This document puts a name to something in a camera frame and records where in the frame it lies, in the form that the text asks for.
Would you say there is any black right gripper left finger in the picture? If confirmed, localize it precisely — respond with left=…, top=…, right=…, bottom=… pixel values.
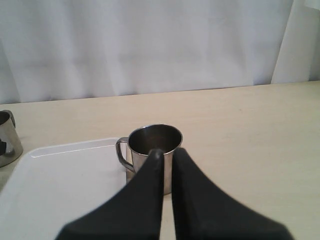
left=57, top=149, right=164, bottom=240

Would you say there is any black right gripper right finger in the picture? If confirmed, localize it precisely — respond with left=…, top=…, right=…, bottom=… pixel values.
left=171, top=148, right=293, bottom=240

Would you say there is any white plastic tray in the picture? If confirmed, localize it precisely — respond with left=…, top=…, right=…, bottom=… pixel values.
left=0, top=138, right=126, bottom=240

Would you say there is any steel mug with kibble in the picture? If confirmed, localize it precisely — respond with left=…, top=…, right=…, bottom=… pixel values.
left=0, top=110, right=23, bottom=168

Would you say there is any white backdrop curtain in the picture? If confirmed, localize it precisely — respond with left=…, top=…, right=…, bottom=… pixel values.
left=0, top=0, right=320, bottom=104

